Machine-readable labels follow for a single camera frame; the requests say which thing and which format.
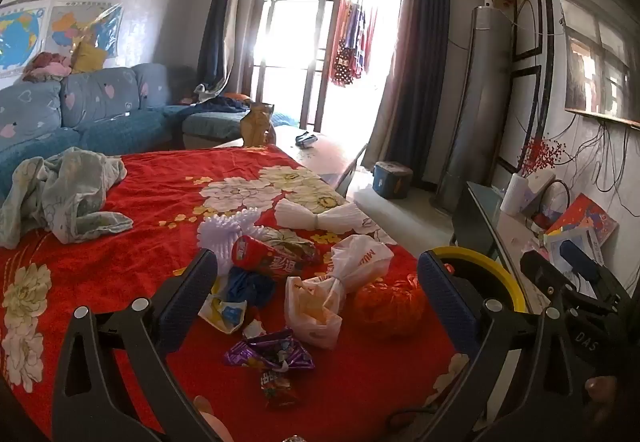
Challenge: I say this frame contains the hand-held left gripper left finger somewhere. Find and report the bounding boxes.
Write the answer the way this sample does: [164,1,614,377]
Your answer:
[51,248,221,442]

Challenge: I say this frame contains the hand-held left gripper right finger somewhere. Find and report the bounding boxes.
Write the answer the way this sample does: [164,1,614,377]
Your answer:
[416,249,591,442]

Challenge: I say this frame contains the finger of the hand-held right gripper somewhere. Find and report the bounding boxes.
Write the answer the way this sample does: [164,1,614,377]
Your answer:
[520,251,577,317]
[559,239,631,307]

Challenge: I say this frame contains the white yellow plastic wrapper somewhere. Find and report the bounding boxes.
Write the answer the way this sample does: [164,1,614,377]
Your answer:
[197,279,248,335]

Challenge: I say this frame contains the yellow trash bin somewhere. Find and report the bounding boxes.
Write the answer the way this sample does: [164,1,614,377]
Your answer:
[425,246,528,315]

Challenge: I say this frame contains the orange plastic bag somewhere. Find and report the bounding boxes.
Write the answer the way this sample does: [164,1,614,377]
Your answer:
[352,274,428,338]

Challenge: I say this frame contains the white ribbed foam sleeve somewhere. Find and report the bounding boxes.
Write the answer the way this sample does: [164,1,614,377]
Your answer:
[196,208,273,273]

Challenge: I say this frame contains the red snack packet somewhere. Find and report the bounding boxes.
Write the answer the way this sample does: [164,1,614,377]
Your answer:
[231,236,301,280]

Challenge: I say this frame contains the purple snack wrapper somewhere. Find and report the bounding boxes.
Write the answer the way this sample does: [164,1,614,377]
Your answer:
[223,329,316,373]

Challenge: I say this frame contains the white plastic bag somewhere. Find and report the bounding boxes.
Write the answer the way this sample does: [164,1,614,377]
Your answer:
[284,234,396,350]

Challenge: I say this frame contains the small red brown wrapper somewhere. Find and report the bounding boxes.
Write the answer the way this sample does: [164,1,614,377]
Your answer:
[260,367,303,410]

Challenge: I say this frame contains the white foam fruit net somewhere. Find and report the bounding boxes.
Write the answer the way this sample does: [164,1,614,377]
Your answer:
[274,198,373,237]

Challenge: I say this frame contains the person's right hand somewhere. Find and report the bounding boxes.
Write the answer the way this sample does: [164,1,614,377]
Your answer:
[582,374,623,428]

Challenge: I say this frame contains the person's left hand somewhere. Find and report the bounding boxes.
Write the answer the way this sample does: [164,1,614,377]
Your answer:
[194,394,233,442]

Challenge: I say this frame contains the blue white booklet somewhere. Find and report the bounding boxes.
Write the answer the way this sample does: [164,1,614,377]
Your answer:
[542,222,608,267]

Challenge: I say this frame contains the red gift box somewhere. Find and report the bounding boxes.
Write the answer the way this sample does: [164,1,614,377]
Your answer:
[542,193,619,247]

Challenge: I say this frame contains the red floral blanket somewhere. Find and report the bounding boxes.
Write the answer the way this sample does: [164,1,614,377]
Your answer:
[0,144,471,442]

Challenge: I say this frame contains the white lavender box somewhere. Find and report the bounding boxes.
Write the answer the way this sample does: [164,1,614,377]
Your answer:
[520,169,556,215]

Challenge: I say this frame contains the glass top television cabinet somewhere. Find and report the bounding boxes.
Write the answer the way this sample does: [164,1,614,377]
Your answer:
[450,181,551,313]

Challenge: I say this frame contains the blue storage box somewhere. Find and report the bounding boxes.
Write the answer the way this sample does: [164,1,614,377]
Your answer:
[374,161,415,200]

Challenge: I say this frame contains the light green crumpled cloth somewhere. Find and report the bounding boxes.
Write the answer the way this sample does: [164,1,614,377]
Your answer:
[0,147,135,250]

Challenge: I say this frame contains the brown paper bag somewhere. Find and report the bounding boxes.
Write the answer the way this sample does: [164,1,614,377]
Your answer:
[240,102,277,147]

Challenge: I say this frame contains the silver standing air conditioner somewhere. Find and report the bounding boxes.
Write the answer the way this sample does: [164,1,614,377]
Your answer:
[435,6,516,213]

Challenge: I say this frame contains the dark coffee table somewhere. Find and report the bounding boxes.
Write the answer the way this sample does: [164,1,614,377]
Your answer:
[215,124,368,195]

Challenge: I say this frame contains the dark blue clothing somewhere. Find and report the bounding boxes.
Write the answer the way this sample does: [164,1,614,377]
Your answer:
[192,94,251,115]

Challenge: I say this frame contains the blue patterned sofa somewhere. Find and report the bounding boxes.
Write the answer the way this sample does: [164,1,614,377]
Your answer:
[0,63,301,173]

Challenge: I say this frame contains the dark grey curtain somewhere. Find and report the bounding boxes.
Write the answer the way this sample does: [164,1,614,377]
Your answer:
[385,0,468,183]

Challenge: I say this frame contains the yellow pillow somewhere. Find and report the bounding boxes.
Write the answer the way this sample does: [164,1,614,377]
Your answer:
[71,42,108,75]

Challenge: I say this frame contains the pile of red clothes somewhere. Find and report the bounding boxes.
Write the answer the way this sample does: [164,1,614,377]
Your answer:
[22,52,73,82]

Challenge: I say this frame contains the dark blue curtain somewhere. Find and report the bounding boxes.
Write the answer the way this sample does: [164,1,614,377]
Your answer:
[197,0,241,92]

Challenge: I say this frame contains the hanging colourful clothes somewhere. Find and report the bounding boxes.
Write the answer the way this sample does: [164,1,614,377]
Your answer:
[327,0,383,87]

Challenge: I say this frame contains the glass balcony door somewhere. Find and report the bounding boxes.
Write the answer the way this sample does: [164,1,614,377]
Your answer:
[245,0,408,133]

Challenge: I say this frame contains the country map poster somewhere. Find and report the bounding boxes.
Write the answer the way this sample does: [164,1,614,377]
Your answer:
[47,2,125,60]

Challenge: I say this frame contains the world map poster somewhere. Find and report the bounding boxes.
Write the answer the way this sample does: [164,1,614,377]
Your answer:
[0,6,48,72]

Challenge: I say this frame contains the black handled basket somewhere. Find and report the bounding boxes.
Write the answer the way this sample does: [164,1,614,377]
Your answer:
[532,182,571,230]

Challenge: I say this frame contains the wall television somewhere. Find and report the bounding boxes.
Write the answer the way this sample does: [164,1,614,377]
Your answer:
[557,0,640,130]

